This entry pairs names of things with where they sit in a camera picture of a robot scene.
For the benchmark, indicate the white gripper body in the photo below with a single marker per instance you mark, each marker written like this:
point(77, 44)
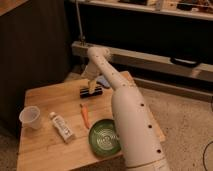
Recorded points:
point(91, 71)

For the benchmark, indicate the green ceramic plate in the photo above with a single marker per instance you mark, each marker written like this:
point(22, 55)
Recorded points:
point(103, 139)

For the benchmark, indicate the upper shelf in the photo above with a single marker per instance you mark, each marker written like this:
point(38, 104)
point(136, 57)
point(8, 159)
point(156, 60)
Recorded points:
point(149, 9)

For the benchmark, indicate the metal pole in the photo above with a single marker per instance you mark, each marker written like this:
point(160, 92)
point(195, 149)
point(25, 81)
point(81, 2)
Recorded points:
point(82, 37)

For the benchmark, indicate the dark wooden cabinet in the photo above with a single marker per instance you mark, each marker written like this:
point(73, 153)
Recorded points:
point(34, 51)

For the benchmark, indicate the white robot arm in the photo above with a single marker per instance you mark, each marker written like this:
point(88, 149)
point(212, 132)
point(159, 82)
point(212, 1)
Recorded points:
point(140, 145)

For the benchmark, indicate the long metal case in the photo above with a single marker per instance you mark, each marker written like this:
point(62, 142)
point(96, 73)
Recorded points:
point(162, 64)

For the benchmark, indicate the orange carrot toy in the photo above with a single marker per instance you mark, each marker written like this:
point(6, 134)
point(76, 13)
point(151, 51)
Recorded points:
point(85, 116)

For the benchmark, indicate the translucent plastic cup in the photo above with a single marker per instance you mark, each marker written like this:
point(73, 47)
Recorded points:
point(31, 116)

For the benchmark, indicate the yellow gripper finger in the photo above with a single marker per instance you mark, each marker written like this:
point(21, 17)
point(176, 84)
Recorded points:
point(91, 85)
point(88, 82)

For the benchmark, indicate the black case handle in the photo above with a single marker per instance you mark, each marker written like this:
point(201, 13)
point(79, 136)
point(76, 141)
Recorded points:
point(191, 64)

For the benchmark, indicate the blue cloth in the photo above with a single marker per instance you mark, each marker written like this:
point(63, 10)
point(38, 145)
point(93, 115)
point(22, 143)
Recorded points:
point(103, 82)

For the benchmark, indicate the white tube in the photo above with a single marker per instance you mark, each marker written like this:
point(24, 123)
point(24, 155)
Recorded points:
point(62, 127)

